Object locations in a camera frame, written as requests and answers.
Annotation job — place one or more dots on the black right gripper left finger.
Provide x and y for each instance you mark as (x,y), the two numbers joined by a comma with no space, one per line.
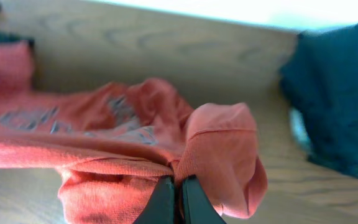
(160,208)

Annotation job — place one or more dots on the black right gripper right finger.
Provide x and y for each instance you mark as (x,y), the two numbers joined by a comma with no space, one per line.
(197,209)

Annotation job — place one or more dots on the red printed t-shirt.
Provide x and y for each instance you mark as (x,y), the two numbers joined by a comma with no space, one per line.
(112,145)

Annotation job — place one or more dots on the navy blue folded garment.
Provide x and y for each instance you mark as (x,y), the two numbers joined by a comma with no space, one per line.
(321,81)

